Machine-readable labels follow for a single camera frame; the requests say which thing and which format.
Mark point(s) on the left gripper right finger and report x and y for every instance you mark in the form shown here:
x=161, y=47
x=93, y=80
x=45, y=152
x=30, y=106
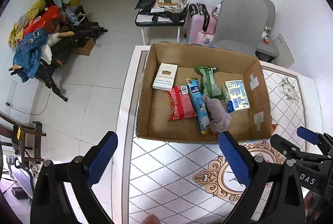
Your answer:
x=285, y=203

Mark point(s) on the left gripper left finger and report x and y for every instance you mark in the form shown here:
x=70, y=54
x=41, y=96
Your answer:
x=50, y=202

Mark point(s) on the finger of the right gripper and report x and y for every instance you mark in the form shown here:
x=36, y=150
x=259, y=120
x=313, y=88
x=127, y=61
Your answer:
x=312, y=136

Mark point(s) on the lilac towel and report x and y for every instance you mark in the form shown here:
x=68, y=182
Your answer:
x=220, y=118

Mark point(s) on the yellow blue milk carton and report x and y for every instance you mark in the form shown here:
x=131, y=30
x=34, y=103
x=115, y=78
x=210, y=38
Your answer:
x=235, y=96

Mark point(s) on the dark green snack bag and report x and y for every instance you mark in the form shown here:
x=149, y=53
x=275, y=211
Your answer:
x=208, y=85

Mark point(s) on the red snack bag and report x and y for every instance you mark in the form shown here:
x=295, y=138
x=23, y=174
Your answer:
x=180, y=103

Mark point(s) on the blue stick pouch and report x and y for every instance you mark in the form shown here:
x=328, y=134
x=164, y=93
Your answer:
x=199, y=105

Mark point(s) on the white cigarette carton box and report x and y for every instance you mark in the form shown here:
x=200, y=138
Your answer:
x=165, y=77

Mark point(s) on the fingertip at bottom edge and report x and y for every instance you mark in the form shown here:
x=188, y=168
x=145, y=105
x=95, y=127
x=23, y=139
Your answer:
x=151, y=219

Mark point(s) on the dark wooden chair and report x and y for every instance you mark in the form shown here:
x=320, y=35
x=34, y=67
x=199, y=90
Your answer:
x=17, y=135

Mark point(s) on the beige flat board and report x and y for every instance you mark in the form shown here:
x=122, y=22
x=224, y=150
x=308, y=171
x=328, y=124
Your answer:
x=285, y=58

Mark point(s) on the grey upholstered chair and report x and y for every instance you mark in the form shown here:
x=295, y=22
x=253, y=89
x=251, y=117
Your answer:
x=240, y=25

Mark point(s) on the pink paper bag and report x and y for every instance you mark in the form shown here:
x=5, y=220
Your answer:
x=204, y=39

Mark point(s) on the small brown cardboard box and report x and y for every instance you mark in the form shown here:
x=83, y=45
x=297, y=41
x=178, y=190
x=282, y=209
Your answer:
x=86, y=48

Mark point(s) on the clothes pile on rack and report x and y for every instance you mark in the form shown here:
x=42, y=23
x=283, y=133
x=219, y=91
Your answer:
x=45, y=37

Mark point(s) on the pink suitcase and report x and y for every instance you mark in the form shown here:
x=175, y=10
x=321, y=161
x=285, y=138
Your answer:
x=199, y=19

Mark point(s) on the black bag on chair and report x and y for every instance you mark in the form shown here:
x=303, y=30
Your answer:
x=145, y=4

